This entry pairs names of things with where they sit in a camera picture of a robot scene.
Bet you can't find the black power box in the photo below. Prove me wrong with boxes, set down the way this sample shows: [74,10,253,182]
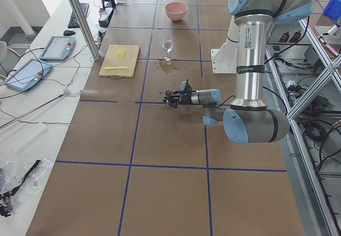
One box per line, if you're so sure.
[98,7,113,28]

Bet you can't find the blue teach pendant far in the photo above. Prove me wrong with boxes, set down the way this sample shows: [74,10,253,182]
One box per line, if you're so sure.
[39,36,76,62]

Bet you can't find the clear plastic bag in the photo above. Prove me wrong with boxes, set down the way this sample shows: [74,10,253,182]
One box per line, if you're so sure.
[1,159,54,199]

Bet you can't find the black strap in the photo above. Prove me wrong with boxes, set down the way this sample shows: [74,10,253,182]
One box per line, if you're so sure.
[0,159,42,218]

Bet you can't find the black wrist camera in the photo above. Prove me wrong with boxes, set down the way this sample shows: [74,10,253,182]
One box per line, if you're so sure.
[179,78,191,95]

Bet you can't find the blue teach pendant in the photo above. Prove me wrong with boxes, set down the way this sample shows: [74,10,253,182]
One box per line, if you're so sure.
[39,36,76,62]
[4,59,52,92]

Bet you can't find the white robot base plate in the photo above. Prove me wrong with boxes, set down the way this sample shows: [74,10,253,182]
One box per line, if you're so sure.
[211,49,237,74]

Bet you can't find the clear wine glass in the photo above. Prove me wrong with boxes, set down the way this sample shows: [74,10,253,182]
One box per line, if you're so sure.
[162,35,173,64]

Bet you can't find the pink bowl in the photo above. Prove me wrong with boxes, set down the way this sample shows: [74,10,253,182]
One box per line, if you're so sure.
[165,2,188,21]

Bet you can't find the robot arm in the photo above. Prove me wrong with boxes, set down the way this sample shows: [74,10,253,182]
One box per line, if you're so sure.
[164,0,314,143]

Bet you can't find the bamboo cutting board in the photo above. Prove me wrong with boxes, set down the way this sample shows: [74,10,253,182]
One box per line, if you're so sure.
[99,45,140,78]

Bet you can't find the black computer mouse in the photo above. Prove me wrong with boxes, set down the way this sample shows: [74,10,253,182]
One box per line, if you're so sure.
[63,30,75,36]

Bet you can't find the yellow plastic knife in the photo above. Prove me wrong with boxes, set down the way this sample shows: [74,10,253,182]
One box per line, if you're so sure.
[104,66,129,70]

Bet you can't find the aluminium frame post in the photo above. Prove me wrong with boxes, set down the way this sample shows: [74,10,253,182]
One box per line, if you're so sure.
[68,0,100,61]

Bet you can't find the blue teach pendant near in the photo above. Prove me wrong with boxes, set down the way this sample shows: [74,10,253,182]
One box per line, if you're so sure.
[4,59,52,92]

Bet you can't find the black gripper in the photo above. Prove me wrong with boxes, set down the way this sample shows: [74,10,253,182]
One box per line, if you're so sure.
[163,89,193,109]

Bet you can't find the black keyboard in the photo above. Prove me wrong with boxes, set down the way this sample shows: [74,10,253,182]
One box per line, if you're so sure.
[67,2,91,29]

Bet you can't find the blue storage bin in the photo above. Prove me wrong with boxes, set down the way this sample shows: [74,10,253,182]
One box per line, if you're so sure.
[323,0,341,20]

